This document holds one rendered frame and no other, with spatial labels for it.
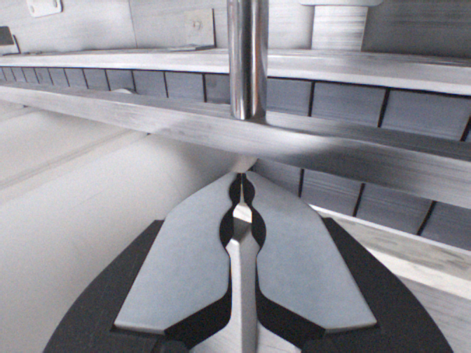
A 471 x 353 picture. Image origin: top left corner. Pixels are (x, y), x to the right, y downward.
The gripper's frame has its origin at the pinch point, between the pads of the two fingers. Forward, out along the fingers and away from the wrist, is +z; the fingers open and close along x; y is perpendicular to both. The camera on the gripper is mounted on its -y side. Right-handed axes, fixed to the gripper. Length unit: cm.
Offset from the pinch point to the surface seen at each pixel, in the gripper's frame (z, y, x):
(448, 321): 1.0, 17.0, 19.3
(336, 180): 2.8, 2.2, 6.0
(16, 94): 5.5, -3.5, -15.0
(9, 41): 21.9, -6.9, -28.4
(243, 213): 2.2, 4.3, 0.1
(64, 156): 3.9, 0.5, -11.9
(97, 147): 6.0, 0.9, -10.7
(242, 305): 6.9, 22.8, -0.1
